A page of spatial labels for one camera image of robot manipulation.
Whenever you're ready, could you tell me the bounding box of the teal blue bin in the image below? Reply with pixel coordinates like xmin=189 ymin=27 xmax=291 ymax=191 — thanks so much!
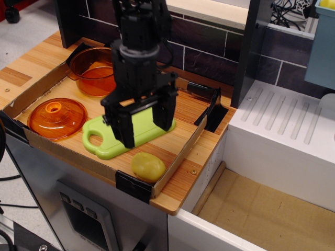
xmin=305 ymin=1 xmax=334 ymax=89

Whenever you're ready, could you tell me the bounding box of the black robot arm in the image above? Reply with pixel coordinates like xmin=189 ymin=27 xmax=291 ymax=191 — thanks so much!
xmin=100 ymin=1 xmax=177 ymax=149

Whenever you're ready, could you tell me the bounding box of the cardboard fence with black tape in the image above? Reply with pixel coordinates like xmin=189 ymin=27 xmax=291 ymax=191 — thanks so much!
xmin=1 ymin=41 xmax=235 ymax=214

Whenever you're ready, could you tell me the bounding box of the orange transparent plastic pot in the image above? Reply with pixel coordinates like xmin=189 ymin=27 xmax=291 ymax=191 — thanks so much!
xmin=66 ymin=47 xmax=117 ymax=97

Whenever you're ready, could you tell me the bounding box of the black floor cable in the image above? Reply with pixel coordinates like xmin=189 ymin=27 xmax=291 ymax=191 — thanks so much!
xmin=0 ymin=174 xmax=39 ymax=210

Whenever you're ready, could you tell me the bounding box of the black cable bundle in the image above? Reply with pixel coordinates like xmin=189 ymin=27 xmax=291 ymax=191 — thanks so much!
xmin=270 ymin=0 xmax=319 ymax=31

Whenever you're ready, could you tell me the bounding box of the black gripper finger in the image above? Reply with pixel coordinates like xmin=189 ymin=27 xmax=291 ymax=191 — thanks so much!
xmin=103 ymin=106 xmax=135 ymax=149
xmin=152 ymin=93 xmax=177 ymax=131

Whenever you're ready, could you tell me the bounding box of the black caster wheel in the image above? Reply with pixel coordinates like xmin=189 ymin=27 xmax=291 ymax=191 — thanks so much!
xmin=4 ymin=0 xmax=20 ymax=24

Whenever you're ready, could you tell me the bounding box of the yellow toy potato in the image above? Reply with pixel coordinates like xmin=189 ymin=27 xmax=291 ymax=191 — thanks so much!
xmin=131 ymin=152 xmax=166 ymax=183

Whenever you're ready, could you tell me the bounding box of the yellow object in bin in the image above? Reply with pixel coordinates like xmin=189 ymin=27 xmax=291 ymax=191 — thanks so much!
xmin=319 ymin=0 xmax=335 ymax=9

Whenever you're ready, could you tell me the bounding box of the orange transparent pot lid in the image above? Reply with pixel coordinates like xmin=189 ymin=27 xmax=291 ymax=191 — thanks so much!
xmin=27 ymin=98 xmax=87 ymax=141

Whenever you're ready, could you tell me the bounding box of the white toy sink unit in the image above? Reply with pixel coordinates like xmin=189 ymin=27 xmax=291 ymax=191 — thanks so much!
xmin=168 ymin=81 xmax=334 ymax=250

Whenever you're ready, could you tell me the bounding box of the green plastic cutting board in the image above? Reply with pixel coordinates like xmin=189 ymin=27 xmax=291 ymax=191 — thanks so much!
xmin=82 ymin=108 xmax=176 ymax=160

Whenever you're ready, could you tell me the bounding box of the silver toy oven front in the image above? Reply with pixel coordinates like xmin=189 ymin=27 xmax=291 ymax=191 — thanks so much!
xmin=6 ymin=135 xmax=169 ymax=250

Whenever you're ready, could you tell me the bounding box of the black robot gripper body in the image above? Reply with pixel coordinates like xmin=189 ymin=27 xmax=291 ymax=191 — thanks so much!
xmin=101 ymin=40 xmax=178 ymax=115

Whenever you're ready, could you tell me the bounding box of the dark grey shelf frame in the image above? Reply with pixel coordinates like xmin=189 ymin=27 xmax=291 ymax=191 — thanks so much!
xmin=54 ymin=1 xmax=270 ymax=107

